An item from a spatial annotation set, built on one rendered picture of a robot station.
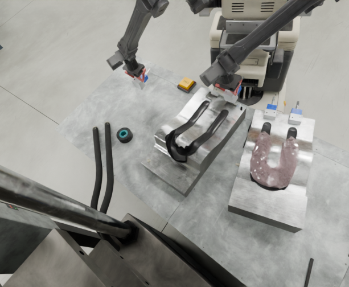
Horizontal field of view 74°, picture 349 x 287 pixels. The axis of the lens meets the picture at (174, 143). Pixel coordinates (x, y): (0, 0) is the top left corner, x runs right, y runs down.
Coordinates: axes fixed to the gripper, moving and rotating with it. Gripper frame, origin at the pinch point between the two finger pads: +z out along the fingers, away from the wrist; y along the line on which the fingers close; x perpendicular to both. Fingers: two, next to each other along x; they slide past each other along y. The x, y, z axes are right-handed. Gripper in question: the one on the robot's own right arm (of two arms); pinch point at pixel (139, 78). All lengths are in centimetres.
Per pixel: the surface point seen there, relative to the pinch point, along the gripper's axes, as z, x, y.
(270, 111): 6, 13, 67
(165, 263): 13, -66, 59
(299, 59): 99, 143, 55
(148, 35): 98, 118, -119
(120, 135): 9.4, -29.8, 5.7
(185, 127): 3.9, -12.5, 36.7
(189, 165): 6, -27, 48
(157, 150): 6.9, -28.0, 30.3
